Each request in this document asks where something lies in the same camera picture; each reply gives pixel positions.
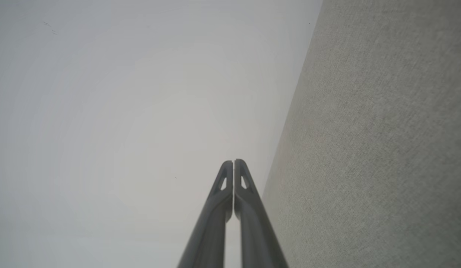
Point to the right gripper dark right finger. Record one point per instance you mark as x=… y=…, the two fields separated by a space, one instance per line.
x=256 y=230

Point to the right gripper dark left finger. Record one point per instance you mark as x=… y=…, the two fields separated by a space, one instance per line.
x=212 y=230

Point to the grey fabric sofa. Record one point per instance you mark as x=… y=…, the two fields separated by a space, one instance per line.
x=364 y=149

